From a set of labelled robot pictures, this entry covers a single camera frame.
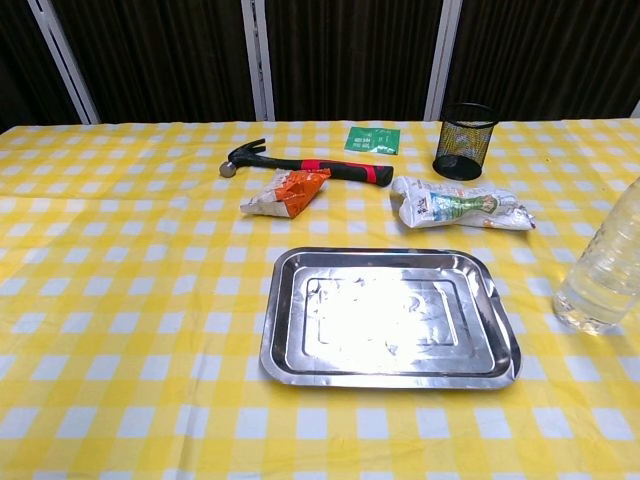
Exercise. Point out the transparent water bottle white cap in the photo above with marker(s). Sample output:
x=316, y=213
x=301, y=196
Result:
x=600, y=270

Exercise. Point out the rectangular stainless steel tray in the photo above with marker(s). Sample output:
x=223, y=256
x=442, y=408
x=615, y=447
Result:
x=380, y=320

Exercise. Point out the orange white snack packet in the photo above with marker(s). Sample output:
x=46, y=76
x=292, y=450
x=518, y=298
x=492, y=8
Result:
x=295, y=195

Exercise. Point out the small green sachet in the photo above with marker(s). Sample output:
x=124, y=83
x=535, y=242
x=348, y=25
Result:
x=370, y=140

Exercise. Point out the white snack bag green print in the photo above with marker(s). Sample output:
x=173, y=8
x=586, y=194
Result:
x=450, y=205

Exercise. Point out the black mesh pen holder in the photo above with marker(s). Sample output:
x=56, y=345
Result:
x=462, y=145

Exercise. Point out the yellow white checked tablecloth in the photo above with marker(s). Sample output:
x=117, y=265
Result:
x=125, y=300

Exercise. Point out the dark pleated curtain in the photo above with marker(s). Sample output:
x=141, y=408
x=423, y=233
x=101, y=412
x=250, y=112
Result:
x=165, y=55

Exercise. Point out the white metal frame post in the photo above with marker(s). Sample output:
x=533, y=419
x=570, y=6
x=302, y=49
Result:
x=259, y=60
x=636, y=110
x=442, y=60
x=65, y=60

